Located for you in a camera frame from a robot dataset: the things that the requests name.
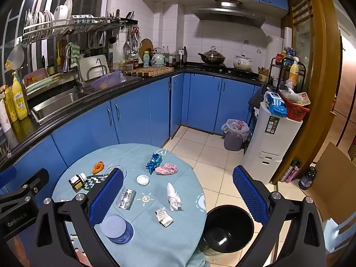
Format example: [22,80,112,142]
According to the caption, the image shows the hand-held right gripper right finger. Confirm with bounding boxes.
[232,165,326,267]

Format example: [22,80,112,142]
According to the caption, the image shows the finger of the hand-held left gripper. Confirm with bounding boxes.
[0,167,16,190]
[22,168,50,201]

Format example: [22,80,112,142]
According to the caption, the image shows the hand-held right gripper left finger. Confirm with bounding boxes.
[30,168,125,267]

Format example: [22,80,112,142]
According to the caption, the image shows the silver blister pack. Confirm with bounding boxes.
[117,188,137,210]

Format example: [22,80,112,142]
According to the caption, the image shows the black trash bin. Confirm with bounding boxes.
[201,205,255,258]

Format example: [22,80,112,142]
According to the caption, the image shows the brown medicine bottle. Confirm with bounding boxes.
[69,172,87,192]

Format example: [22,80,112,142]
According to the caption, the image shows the blue foil candy wrapper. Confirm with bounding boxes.
[145,152,162,175]

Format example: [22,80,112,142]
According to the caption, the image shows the printed paper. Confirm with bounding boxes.
[154,207,174,228]

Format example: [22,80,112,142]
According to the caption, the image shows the pink wrapper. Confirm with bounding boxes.
[155,163,178,176]

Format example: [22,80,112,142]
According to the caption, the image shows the white tissue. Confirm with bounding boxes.
[166,183,182,212]

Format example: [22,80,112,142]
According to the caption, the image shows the black spray can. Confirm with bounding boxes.
[281,160,295,182]

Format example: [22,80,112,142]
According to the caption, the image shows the purple spray can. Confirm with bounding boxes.
[289,161,302,183]

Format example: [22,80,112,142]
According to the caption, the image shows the purple waste bin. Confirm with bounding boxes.
[224,129,245,151]

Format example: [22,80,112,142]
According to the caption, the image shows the white squeeze bottle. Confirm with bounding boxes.
[0,97,12,132]

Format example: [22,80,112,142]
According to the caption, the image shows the dark blue jar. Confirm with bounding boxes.
[298,166,318,191]

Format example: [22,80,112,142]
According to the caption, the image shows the light blue printed tablecloth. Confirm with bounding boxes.
[51,144,207,267]

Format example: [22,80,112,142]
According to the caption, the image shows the small yellow bottle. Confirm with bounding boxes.
[3,86,17,123]

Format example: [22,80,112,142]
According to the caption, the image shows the white bin liner bag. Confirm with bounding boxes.
[221,119,251,142]

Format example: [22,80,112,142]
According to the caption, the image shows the large yellow bottle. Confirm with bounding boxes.
[12,72,28,121]

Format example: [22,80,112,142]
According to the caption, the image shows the steel sink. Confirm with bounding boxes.
[30,87,95,124]

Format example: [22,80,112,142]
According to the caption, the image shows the blue lower cabinets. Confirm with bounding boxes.
[0,71,263,198]

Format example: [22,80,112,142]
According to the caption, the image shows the brown cardboard sheet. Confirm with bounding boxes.
[303,142,356,229]

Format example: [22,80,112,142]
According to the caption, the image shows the dark hanging bag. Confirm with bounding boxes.
[248,85,267,130]

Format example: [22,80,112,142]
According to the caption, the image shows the blue plastic packet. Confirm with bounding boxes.
[264,91,287,118]

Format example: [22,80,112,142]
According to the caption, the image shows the red plastic basket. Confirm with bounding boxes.
[279,90,310,122]

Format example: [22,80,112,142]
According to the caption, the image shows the wrapped food packets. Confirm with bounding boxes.
[281,87,310,106]

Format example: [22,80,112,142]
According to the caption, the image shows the purple plastic basket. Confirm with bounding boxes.
[89,70,127,91]

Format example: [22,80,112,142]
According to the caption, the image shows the white cutting board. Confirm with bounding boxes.
[76,55,109,81]

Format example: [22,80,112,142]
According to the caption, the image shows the green striped cloth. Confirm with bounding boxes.
[67,42,81,69]

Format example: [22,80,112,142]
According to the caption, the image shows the gas stove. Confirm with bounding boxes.
[192,63,258,75]

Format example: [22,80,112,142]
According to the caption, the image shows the chrome faucet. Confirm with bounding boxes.
[62,43,84,85]

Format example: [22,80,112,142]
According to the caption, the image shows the yellow spray bottle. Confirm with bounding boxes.
[289,57,300,87]

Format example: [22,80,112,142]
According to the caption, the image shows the wooden block board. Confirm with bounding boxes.
[124,66,174,77]

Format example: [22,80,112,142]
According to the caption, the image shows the small counter jars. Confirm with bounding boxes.
[118,57,140,71]

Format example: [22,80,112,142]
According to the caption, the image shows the black metal shelf rack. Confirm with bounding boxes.
[267,57,306,95]

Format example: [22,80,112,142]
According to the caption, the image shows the white ceramic pot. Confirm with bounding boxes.
[233,55,253,71]

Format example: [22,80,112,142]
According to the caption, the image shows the rose metallic refrigerator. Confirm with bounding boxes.
[331,33,356,151]

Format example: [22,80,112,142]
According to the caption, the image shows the wok with glass lid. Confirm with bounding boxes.
[197,46,226,65]

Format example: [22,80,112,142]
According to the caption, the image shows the mint green kettle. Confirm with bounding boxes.
[150,48,166,67]

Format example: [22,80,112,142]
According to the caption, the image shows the metal dish rack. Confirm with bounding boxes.
[21,15,139,89]

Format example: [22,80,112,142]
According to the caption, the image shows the row of condiment bottles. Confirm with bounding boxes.
[163,46,190,68]

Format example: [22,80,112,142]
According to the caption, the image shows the round wooden cutting board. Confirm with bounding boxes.
[139,38,153,59]

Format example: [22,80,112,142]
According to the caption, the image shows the hanging kitchen utensils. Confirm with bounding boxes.
[124,25,140,59]

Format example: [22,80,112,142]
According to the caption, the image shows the white paper towel roll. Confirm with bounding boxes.
[284,27,294,52]

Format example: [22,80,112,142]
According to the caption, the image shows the stacked patterned bowls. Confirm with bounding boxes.
[71,15,95,24]

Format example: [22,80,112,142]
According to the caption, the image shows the row of white plates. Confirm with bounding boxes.
[25,0,73,27]

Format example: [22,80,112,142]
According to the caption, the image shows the steel range hood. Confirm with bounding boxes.
[191,0,267,28]

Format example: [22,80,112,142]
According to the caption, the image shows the wooden door frame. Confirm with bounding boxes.
[271,0,342,185]

